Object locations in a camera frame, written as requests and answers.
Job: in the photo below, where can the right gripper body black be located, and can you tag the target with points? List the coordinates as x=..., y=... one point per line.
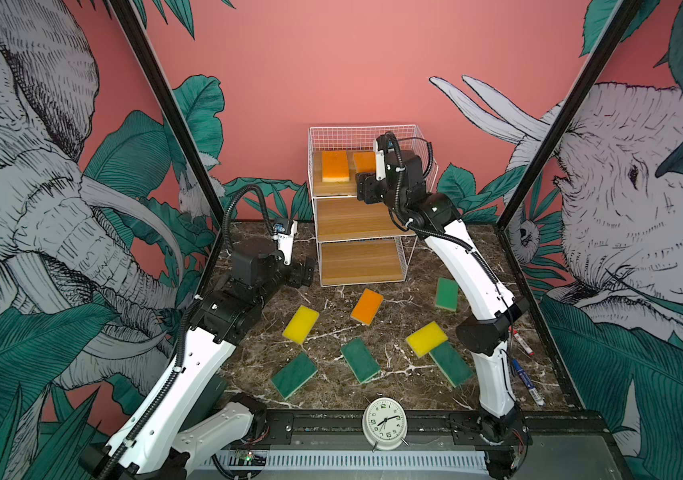
x=379, y=192

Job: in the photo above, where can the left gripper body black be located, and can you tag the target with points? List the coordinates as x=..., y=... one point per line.
x=280, y=279

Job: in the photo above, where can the orange sponge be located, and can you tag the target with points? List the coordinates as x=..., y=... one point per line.
x=365, y=162
x=367, y=307
x=334, y=166

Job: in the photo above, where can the green sponge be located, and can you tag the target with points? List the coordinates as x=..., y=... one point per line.
x=360, y=360
x=293, y=375
x=447, y=296
x=451, y=364

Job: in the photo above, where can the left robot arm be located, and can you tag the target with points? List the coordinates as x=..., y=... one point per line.
x=156, y=443

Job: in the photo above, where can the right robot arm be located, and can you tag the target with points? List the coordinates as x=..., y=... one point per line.
x=437, y=222

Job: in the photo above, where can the yellow sponge left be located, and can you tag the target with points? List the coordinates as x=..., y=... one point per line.
x=300, y=325

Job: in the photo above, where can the yellow sponge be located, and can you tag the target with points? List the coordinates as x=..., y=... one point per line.
x=300, y=325
x=426, y=339

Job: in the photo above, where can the yellow sponge right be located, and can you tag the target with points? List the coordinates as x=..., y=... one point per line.
x=426, y=339

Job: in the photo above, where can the white alarm clock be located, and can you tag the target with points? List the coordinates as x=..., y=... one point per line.
x=385, y=424

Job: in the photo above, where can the red marker pen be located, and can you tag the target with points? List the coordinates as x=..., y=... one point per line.
x=523, y=344

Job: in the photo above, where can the red and blue marker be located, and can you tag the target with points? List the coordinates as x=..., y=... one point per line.
x=522, y=375

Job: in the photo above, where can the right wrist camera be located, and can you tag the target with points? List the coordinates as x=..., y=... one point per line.
x=382, y=147

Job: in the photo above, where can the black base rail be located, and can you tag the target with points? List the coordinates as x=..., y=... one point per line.
x=461, y=427

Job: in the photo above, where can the white slotted cable duct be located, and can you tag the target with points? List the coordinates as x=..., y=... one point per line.
x=470, y=462

